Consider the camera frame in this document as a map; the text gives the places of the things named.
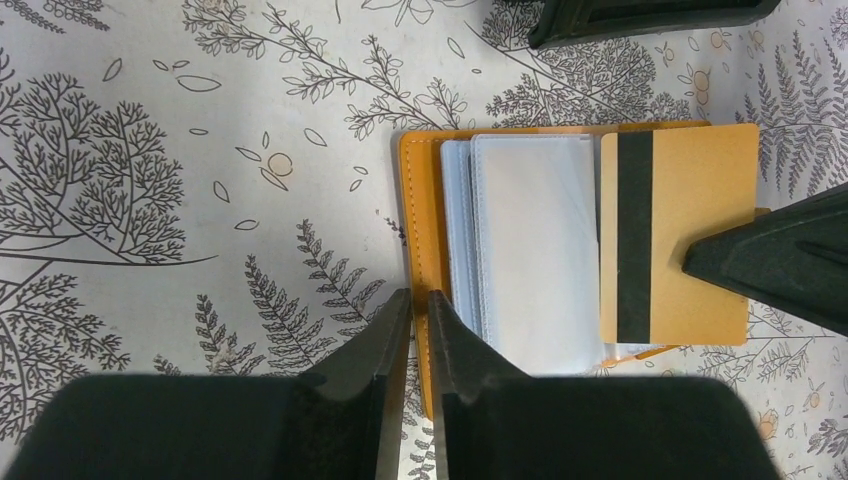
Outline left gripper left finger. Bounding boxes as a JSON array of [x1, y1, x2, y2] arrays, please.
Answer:
[[298, 289, 412, 479]]

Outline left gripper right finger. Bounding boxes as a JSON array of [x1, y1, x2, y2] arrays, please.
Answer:
[[428, 290, 529, 479]]

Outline floral patterned table mat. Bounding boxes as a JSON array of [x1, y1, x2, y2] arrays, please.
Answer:
[[1, 1, 847, 467]]

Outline gold card black stripe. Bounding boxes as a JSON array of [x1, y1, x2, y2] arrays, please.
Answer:
[[599, 123, 759, 346]]

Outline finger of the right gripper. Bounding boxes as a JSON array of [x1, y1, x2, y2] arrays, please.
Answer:
[[682, 184, 847, 336]]

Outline yellow leather card holder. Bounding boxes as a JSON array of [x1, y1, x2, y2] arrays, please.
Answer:
[[398, 120, 773, 422]]

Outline black plastic card box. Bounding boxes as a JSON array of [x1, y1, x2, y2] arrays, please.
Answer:
[[528, 0, 779, 50]]

